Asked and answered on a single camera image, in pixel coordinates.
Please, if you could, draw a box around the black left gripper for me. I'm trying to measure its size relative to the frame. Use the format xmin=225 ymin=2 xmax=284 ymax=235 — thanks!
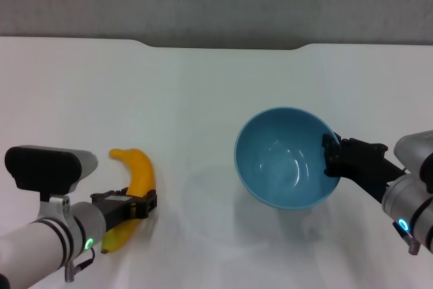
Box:
xmin=89 ymin=186 xmax=158 ymax=236

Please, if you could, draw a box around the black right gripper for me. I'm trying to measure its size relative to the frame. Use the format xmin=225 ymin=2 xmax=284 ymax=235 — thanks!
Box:
xmin=321 ymin=132 xmax=407 ymax=206

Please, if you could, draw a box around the yellow banana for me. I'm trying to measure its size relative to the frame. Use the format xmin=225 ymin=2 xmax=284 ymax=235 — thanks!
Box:
xmin=100 ymin=148 xmax=158 ymax=254

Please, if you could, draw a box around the blue bowl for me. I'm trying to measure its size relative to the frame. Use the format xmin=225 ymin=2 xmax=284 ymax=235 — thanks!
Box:
xmin=233 ymin=106 xmax=342 ymax=210

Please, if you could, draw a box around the left arm cable connector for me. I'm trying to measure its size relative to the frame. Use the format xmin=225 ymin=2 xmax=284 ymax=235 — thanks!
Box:
xmin=63 ymin=247 xmax=97 ymax=284

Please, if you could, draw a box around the arm cable connector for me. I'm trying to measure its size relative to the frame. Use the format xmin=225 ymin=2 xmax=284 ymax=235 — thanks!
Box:
xmin=63 ymin=247 xmax=97 ymax=284
xmin=391 ymin=221 xmax=422 ymax=256

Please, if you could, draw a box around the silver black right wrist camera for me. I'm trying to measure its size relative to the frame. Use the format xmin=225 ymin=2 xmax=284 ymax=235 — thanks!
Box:
xmin=393 ymin=130 xmax=433 ymax=196

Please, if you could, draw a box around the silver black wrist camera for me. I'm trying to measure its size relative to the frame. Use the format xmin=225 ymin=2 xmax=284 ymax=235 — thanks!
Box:
xmin=393 ymin=130 xmax=433 ymax=196
xmin=4 ymin=146 xmax=99 ymax=200

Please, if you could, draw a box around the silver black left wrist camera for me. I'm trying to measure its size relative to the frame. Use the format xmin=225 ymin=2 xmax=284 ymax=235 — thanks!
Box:
xmin=4 ymin=146 xmax=99 ymax=200

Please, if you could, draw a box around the right arm cable connector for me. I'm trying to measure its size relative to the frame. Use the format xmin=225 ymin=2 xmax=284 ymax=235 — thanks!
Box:
xmin=391 ymin=221 xmax=422 ymax=256

